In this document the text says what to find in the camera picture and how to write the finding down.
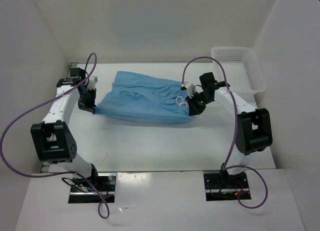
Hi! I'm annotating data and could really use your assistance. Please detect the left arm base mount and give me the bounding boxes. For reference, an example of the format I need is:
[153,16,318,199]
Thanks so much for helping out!
[63,172,117,204]

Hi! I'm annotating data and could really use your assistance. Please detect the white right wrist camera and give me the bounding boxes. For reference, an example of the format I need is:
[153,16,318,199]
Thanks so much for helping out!
[180,82,194,98]

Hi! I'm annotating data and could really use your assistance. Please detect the light blue shorts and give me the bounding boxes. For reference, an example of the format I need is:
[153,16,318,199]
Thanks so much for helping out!
[95,70,195,125]

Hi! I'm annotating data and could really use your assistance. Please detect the white plastic basket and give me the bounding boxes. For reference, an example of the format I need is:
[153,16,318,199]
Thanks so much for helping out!
[211,46,267,98]

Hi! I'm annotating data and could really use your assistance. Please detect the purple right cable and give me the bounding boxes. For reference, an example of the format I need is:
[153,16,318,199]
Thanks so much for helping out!
[181,56,269,209]

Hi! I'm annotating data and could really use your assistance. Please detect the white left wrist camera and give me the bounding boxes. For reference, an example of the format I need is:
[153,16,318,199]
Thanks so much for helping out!
[85,76,98,90]

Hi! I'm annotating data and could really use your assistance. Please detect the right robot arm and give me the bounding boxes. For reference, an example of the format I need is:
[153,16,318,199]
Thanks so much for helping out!
[181,72,273,188]

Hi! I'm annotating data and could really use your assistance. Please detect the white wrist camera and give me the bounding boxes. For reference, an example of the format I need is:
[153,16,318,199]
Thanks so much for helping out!
[85,76,98,90]
[180,82,194,98]

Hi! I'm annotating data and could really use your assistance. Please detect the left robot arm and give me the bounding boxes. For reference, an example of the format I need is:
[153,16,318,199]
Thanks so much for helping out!
[30,67,100,191]

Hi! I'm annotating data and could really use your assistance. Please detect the aluminium table edge rail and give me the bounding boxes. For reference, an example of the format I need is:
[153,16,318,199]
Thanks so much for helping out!
[32,62,85,166]

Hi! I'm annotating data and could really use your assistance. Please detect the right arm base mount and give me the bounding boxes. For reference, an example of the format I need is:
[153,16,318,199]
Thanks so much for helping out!
[203,170,251,202]

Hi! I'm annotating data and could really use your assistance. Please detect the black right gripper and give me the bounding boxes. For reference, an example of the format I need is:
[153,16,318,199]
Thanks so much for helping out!
[186,90,213,116]

